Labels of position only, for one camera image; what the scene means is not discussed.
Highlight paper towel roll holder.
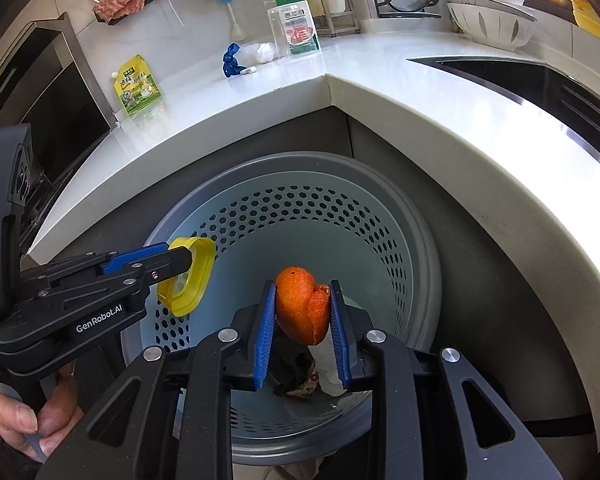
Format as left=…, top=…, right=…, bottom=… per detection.
left=300, top=0, right=361, bottom=38

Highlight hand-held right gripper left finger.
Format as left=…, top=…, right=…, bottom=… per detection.
left=34, top=279, right=278, bottom=480

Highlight black sink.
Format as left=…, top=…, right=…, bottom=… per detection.
left=407, top=55, right=600, bottom=183

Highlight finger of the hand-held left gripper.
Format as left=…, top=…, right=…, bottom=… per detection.
left=0, top=249, right=193, bottom=376
left=20, top=243, right=171, bottom=288

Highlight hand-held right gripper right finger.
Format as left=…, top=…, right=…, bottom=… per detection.
left=328, top=279, right=563, bottom=480

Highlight person's left hand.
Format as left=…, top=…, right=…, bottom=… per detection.
left=0, top=360, right=85, bottom=463

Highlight printed snack wrapper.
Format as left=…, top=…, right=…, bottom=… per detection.
left=285, top=370, right=323, bottom=400

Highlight black integrated stove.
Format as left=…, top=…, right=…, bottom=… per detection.
left=0, top=12, right=118, bottom=261

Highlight orange peel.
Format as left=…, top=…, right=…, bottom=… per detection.
left=275, top=266, right=331, bottom=346

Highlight yellow green spout pouch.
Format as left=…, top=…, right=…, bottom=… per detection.
left=112, top=55, right=161, bottom=117

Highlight white tissue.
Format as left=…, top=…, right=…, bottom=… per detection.
left=310, top=342, right=348, bottom=396

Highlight clear plastic container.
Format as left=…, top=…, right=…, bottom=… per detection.
left=267, top=2, right=321, bottom=61

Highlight yellow plastic lid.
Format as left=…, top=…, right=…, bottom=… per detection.
left=157, top=237, right=217, bottom=317

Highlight white colander bowls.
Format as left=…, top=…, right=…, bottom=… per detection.
left=447, top=2, right=537, bottom=52

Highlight grey perforated waste bin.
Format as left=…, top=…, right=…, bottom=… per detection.
left=121, top=152, right=443, bottom=471

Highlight small white plastic bag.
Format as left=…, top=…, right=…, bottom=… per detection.
left=240, top=42, right=275, bottom=66

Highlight dark cloth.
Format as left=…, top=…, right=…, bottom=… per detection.
left=270, top=332, right=315, bottom=396

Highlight blue handled bottle brush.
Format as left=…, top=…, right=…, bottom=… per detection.
left=220, top=0, right=245, bottom=41

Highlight blue twisted plastic piece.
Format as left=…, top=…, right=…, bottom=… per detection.
left=222, top=43, right=248, bottom=78

